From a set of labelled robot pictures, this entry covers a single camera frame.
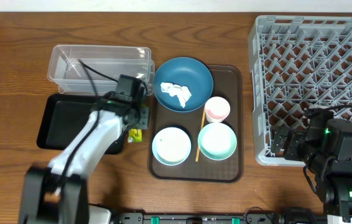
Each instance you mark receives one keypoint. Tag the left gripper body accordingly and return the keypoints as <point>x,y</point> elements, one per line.
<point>140,120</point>

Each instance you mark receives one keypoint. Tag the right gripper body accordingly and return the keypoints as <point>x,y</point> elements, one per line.
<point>296,150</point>

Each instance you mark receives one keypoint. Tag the yellow green snack wrapper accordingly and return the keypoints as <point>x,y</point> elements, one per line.
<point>134,135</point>

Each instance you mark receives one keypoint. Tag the white tissue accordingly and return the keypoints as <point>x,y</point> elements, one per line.
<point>181,92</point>

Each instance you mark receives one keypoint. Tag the mint green small bowl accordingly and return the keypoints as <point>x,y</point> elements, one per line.
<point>217,141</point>

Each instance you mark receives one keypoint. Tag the white pink cup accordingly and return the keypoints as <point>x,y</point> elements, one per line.
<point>217,109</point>

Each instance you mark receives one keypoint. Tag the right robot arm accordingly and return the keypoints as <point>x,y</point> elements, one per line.
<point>325,147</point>

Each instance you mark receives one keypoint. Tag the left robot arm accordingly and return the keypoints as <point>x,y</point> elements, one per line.
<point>58,193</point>

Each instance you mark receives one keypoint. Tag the grey dishwasher rack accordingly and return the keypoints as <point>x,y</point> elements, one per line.
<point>297,62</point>

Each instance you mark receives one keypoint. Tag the light blue small bowl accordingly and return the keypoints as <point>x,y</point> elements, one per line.
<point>171,146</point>

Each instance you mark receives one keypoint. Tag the clear plastic bin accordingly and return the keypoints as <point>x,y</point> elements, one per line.
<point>105,63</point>

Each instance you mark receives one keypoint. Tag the dark blue bowl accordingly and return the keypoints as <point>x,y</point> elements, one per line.
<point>188,72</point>

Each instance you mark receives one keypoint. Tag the black plastic tray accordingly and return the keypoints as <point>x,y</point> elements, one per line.
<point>64,117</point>

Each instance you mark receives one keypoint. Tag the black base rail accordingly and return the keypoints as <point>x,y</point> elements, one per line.
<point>304,216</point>

